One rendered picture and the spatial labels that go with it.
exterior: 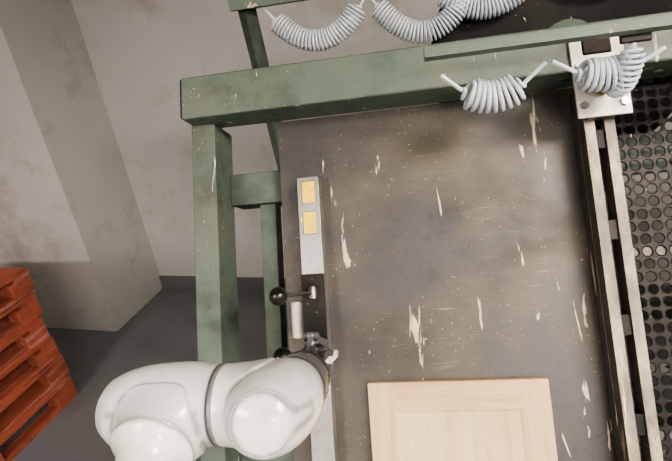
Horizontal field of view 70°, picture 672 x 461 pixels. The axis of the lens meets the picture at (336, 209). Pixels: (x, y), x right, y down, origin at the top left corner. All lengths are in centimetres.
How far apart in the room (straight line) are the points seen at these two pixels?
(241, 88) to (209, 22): 242
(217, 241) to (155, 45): 277
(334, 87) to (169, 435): 75
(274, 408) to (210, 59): 316
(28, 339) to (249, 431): 291
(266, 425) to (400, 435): 60
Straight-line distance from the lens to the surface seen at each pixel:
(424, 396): 112
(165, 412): 65
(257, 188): 122
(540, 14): 167
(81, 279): 414
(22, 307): 341
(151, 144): 403
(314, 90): 110
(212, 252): 115
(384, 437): 115
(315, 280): 108
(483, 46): 93
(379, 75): 108
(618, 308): 110
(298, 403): 60
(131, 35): 390
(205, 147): 120
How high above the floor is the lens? 207
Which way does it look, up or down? 22 degrees down
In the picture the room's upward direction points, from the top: 9 degrees counter-clockwise
